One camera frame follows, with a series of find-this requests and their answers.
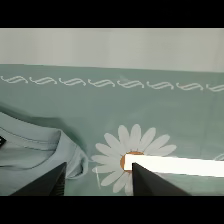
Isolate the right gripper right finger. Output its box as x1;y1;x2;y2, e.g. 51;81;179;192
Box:
131;162;192;197

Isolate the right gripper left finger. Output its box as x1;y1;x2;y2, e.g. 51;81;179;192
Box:
10;161;68;197

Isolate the light blue T-shirt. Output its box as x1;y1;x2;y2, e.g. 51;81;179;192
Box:
0;111;90;197

